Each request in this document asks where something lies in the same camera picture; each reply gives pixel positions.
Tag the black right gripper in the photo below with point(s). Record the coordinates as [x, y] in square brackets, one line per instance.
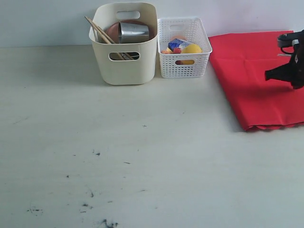
[294, 71]

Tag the red tablecloth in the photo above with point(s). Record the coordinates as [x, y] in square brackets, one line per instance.
[240, 61]

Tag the yellow lemon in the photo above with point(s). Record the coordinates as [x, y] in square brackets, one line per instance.
[190, 49]

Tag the red toy sausage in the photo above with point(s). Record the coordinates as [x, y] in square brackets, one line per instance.
[177, 50]

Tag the brown egg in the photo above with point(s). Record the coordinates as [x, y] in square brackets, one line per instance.
[178, 37]

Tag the blue white milk carton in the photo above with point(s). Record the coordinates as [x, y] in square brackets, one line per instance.
[178, 43]

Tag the stainless steel cup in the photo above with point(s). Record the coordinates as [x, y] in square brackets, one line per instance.
[132, 33]

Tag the brown wooden plate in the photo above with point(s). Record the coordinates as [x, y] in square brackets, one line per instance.
[112, 31]

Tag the wooden chopstick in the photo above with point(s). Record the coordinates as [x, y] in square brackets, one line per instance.
[99, 33]
[107, 39]

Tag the metal table knife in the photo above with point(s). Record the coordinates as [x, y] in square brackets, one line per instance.
[123, 56]

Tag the white perforated basket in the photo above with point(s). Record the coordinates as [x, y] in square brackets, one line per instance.
[193, 30]

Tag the cream plastic bin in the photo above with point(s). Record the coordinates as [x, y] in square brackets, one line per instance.
[113, 70]

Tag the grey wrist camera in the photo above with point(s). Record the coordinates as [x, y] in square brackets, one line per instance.
[286, 40]

